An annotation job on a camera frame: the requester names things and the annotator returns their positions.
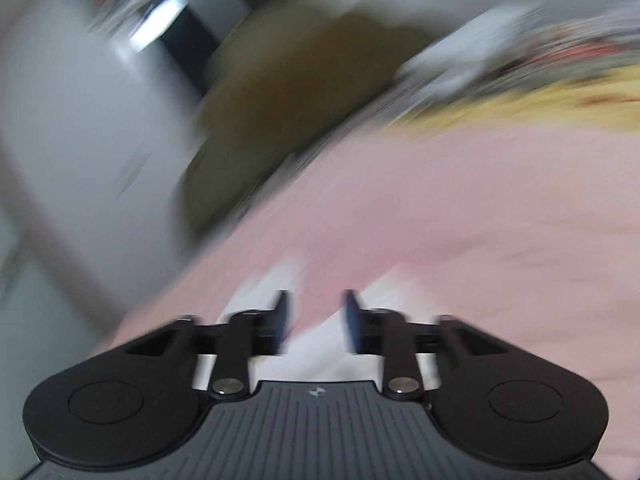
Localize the white pants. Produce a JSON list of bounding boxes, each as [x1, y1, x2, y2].
[[192, 255, 437, 394]]

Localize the colourful printed cloth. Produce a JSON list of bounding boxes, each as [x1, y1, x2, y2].
[[495, 2, 640, 92]]

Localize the pink blanket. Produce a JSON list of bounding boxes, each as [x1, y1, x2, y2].
[[95, 122, 640, 480]]

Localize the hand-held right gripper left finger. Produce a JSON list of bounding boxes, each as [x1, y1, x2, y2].
[[121, 290, 292, 402]]

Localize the olive scalloped headboard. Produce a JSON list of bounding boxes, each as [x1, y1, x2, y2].
[[172, 4, 437, 242]]

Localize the white cloth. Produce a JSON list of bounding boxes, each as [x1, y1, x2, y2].
[[397, 2, 548, 98]]

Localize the yellow cloth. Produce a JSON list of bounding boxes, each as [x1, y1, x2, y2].
[[392, 67, 640, 135]]

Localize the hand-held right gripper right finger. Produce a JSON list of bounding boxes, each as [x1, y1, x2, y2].
[[341, 289, 507, 402]]

